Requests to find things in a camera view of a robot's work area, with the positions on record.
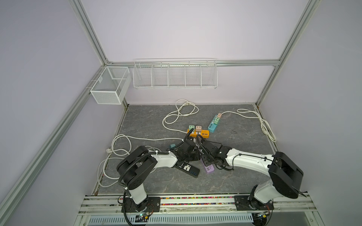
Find purple power strip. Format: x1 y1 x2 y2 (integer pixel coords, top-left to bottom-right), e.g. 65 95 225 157
202 162 215 174

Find black power strip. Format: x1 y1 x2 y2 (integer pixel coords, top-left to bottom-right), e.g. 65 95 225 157
174 162 200 178

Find orange power strip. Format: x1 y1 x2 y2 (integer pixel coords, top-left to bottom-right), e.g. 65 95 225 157
189 130 210 138

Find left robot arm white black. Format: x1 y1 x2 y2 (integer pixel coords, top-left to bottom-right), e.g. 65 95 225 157
117 139 200 207

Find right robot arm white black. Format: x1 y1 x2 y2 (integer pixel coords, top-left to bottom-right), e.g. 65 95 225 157
197 138 304 209

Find teal power strip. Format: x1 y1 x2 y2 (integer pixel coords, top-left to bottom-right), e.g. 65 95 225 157
208 121 218 133

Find white mesh box basket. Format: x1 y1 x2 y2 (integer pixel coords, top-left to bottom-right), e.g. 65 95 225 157
90 66 132 105

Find white cable of orange strip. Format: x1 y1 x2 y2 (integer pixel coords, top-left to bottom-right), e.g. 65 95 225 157
162 98 200 134

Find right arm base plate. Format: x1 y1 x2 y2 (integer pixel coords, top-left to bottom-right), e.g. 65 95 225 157
234 195 274 211

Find white cable of teal strip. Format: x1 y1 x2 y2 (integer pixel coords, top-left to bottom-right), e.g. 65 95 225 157
221 108 277 142

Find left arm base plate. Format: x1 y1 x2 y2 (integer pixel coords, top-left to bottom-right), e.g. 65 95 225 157
122 196 161 213

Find white wire rack basket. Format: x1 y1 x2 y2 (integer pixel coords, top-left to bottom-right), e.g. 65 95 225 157
133 58 218 89

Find aluminium front rail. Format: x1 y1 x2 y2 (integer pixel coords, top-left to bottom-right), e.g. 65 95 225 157
74 194 324 226

